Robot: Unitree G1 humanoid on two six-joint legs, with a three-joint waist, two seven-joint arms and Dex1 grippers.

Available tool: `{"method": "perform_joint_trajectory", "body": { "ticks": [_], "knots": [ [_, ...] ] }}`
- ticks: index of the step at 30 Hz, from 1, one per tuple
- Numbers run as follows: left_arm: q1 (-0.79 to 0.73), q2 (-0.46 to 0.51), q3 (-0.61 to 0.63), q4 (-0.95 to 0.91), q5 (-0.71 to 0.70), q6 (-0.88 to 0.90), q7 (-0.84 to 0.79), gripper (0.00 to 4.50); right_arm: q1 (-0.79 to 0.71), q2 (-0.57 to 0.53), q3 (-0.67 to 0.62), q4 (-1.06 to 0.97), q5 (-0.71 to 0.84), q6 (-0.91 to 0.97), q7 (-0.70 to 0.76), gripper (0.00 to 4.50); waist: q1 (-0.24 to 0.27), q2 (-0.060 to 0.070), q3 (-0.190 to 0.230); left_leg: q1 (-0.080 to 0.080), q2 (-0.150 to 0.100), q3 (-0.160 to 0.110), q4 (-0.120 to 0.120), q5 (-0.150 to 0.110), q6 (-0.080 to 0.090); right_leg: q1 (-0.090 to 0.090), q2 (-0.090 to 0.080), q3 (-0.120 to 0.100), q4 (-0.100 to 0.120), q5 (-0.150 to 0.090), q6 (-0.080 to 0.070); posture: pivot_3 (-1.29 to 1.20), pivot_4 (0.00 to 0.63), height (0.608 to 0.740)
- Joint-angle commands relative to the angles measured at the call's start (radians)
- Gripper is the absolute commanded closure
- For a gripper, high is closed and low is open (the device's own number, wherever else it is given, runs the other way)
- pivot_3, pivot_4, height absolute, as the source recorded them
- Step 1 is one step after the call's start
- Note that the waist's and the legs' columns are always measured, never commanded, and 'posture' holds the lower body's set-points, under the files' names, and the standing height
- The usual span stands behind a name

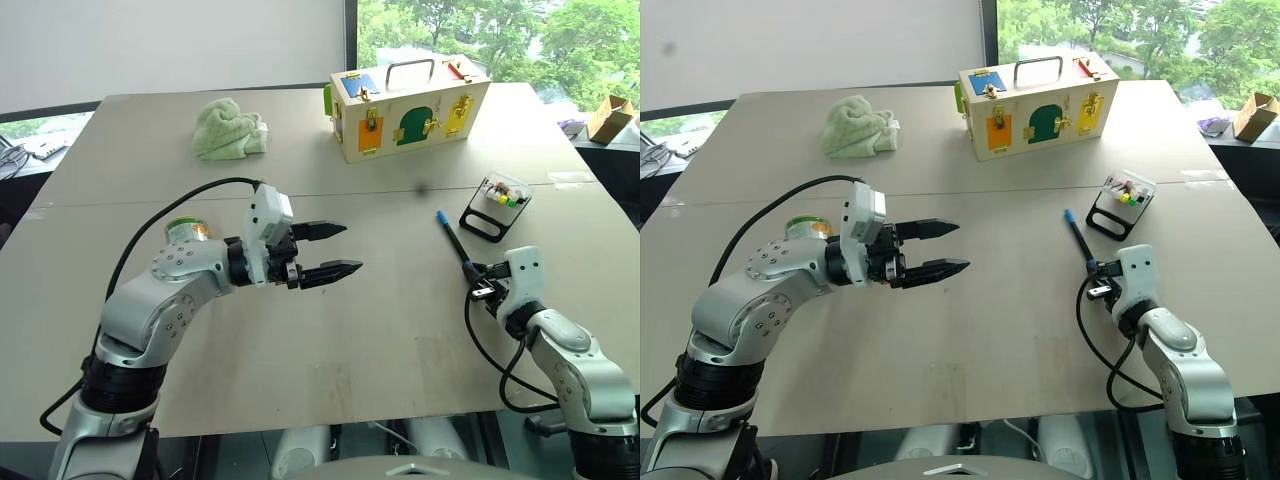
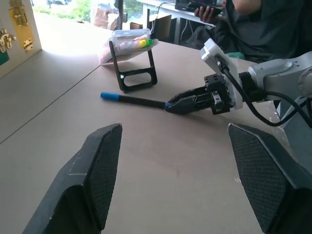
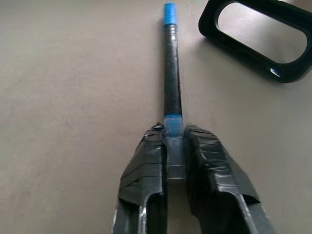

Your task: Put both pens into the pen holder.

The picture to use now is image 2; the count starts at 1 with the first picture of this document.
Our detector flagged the person's hand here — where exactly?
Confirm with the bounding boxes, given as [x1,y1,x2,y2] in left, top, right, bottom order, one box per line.
[197,5,221,24]

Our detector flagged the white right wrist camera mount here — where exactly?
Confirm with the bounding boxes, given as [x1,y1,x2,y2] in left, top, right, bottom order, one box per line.
[200,38,244,110]

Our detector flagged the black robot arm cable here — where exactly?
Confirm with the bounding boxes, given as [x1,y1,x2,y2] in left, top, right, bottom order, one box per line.
[215,55,312,129]

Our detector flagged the black pen with blue cap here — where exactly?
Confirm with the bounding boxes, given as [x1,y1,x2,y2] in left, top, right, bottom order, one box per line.
[100,91,174,110]

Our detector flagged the black frame pen holder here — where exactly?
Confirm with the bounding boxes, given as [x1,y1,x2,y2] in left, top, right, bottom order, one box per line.
[109,40,158,93]

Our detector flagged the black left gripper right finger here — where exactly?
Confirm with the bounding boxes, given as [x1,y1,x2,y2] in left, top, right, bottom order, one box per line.
[227,123,312,234]

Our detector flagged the clear plastic marker box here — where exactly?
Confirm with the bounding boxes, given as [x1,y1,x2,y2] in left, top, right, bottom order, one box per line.
[97,28,159,67]

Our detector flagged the grey robot body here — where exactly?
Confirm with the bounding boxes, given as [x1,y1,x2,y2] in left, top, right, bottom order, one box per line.
[275,96,312,174]

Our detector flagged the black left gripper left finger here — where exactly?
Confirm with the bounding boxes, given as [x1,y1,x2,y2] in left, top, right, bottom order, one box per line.
[22,123,123,234]

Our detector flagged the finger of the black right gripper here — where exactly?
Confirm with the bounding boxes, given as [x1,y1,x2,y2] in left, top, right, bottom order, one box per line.
[165,97,215,115]
[167,86,208,104]

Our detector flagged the wooden board with brass latches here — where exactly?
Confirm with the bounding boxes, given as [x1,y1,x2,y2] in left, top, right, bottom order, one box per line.
[0,0,42,79]

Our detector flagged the black phone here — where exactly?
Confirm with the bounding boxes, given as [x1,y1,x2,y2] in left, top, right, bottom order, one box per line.
[194,6,223,20]

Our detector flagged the white background table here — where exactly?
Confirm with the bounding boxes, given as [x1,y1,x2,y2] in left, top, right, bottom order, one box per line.
[137,0,220,45]

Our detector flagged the person in dark clothes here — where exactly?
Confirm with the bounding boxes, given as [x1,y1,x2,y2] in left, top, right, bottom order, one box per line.
[185,0,312,64]

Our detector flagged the brown cardboard box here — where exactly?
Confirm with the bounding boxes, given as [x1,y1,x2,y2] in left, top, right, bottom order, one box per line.
[93,3,118,30]

